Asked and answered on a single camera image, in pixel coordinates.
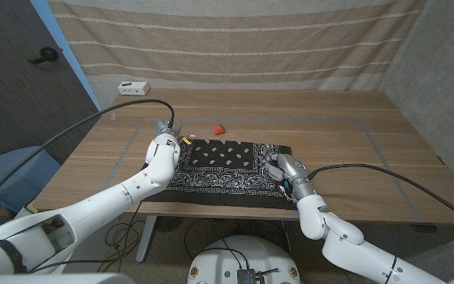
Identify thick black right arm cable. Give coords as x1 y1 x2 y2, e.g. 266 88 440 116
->
307 162 454 229

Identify blue door frame strip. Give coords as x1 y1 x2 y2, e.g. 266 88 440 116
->
28 0 104 115

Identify thin black cable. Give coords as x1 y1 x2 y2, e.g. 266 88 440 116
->
182 216 251 271

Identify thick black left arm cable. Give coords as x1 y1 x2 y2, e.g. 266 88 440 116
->
0 98 176 216

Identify white tagged right wrist wires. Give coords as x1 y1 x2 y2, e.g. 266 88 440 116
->
280 181 297 202

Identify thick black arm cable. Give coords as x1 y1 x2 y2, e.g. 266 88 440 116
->
307 162 454 229
0 98 176 216

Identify tangled black floor cables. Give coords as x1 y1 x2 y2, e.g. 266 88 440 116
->
103 203 149 273

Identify black door handle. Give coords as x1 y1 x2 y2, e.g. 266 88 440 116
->
28 46 59 65

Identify small black electronics box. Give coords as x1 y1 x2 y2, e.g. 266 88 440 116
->
236 267 256 284

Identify blue plastic bin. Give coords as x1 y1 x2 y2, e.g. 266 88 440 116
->
0 145 61 214

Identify white table leg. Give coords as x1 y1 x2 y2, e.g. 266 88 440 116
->
135 215 158 263

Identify beige striped backdrop cloth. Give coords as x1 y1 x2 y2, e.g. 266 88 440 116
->
47 0 427 91

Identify dark wood-grain door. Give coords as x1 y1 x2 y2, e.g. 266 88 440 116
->
0 0 102 165

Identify white power strip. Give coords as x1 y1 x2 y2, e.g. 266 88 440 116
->
117 80 151 96

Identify black table foot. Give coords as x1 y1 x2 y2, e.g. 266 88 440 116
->
410 223 440 234

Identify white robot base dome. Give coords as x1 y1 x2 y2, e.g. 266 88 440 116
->
187 234 302 284

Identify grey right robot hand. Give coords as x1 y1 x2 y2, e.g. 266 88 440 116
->
264 152 311 186

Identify black paisley bandana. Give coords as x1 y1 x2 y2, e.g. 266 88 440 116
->
142 137 296 211

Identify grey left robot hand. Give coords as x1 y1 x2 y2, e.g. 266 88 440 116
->
155 119 181 137

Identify dark round floor object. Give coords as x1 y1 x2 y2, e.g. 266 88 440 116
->
154 215 184 234

